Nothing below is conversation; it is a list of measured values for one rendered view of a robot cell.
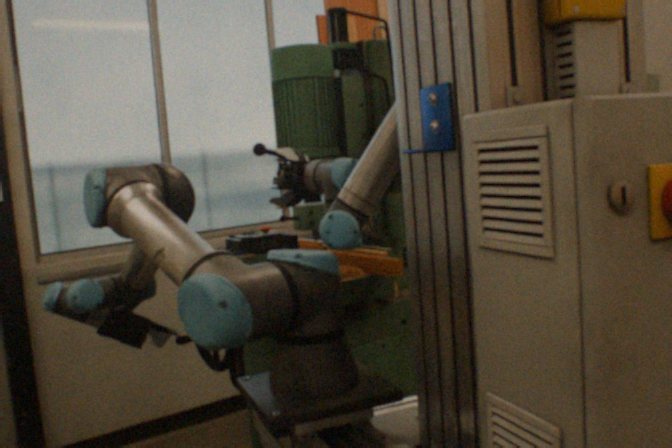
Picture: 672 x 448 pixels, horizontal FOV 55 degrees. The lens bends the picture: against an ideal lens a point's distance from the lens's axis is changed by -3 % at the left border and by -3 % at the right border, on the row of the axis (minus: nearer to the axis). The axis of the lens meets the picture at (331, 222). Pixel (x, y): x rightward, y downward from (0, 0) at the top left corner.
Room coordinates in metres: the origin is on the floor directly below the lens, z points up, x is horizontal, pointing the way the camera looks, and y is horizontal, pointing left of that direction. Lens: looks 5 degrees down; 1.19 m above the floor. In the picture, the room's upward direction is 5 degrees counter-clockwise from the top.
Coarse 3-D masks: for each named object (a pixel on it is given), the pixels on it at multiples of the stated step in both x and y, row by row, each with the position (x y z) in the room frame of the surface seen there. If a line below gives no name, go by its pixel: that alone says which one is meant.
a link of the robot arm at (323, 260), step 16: (272, 256) 1.05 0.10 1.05; (288, 256) 1.03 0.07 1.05; (304, 256) 1.03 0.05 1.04; (320, 256) 1.04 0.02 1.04; (288, 272) 1.02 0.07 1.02; (304, 272) 1.03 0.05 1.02; (320, 272) 1.04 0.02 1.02; (336, 272) 1.06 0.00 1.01; (304, 288) 1.01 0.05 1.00; (320, 288) 1.03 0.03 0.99; (336, 288) 1.06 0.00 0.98; (304, 304) 1.01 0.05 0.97; (320, 304) 1.03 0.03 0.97; (336, 304) 1.05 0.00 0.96; (304, 320) 1.02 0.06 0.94; (320, 320) 1.03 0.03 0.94; (336, 320) 1.05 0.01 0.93
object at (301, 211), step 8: (296, 208) 1.86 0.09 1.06; (304, 208) 1.82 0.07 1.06; (312, 208) 1.84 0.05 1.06; (320, 208) 1.85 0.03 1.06; (296, 216) 1.86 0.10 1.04; (304, 216) 1.82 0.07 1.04; (312, 216) 1.83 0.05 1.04; (320, 216) 1.85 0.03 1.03; (296, 224) 1.86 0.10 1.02; (304, 224) 1.83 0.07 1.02; (312, 224) 1.83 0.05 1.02; (312, 232) 1.87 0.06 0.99
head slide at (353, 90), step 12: (336, 84) 1.89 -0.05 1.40; (348, 84) 1.88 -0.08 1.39; (360, 84) 1.90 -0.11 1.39; (336, 96) 1.89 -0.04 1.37; (348, 96) 1.87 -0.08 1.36; (360, 96) 1.90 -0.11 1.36; (336, 108) 1.90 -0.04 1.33; (348, 108) 1.87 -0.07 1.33; (360, 108) 1.89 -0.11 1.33; (348, 120) 1.87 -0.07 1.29; (360, 120) 1.89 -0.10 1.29; (348, 132) 1.87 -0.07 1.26; (360, 132) 1.89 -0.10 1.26; (348, 144) 1.87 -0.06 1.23; (360, 144) 1.89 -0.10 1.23; (348, 156) 1.87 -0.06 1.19; (360, 156) 1.89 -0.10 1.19
